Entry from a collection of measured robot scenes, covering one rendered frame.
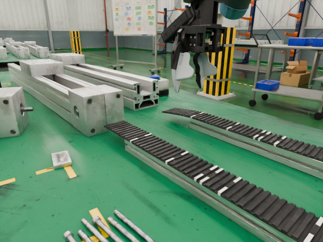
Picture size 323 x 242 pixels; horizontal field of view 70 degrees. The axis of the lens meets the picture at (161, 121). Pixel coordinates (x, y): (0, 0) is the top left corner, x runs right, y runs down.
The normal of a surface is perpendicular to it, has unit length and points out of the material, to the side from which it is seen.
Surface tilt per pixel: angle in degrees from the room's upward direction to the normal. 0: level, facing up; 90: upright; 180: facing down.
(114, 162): 0
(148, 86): 90
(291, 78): 89
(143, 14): 90
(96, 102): 90
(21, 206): 0
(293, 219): 0
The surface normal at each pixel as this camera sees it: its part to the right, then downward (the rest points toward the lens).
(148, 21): -0.57, 0.29
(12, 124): 0.29, 0.34
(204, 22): -0.76, 0.21
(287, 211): 0.00, -0.94
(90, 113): 0.65, 0.27
